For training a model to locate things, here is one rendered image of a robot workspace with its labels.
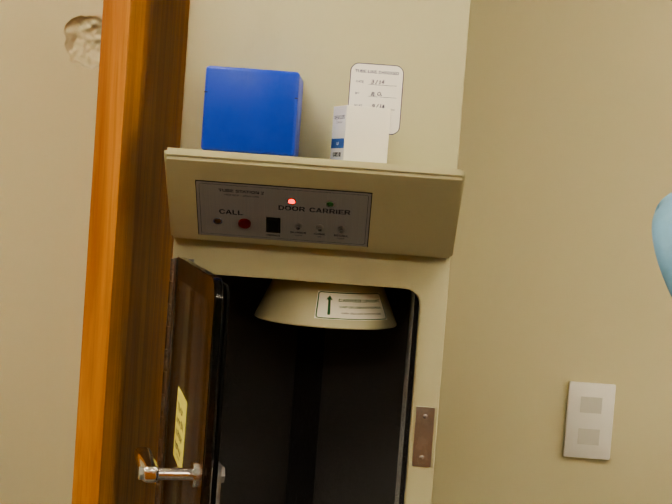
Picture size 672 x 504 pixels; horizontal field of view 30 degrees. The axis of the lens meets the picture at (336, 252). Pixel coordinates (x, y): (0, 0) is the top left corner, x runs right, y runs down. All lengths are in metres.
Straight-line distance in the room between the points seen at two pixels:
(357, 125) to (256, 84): 0.12
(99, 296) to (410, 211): 0.35
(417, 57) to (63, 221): 0.70
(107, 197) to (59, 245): 0.56
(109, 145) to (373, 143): 0.29
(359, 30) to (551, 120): 0.52
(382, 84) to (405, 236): 0.18
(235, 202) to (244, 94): 0.12
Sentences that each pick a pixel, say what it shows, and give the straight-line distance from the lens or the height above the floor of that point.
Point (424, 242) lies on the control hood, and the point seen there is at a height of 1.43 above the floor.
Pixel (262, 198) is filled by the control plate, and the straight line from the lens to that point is 1.37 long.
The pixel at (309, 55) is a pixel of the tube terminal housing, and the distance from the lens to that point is 1.45.
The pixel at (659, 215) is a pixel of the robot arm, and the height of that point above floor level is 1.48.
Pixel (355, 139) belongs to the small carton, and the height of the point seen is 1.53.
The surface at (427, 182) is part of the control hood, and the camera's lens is 1.34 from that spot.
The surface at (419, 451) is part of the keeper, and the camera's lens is 1.48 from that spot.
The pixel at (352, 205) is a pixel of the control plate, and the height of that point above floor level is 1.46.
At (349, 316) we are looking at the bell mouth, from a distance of 1.47.
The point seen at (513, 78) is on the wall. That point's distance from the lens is 1.90.
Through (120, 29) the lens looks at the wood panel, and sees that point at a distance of 1.39.
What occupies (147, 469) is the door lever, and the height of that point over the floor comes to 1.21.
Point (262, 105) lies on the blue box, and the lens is 1.34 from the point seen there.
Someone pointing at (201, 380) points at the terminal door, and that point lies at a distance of 1.20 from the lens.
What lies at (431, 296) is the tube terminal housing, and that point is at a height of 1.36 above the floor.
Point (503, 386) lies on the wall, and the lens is 1.91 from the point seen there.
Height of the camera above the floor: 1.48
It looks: 3 degrees down
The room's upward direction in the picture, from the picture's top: 4 degrees clockwise
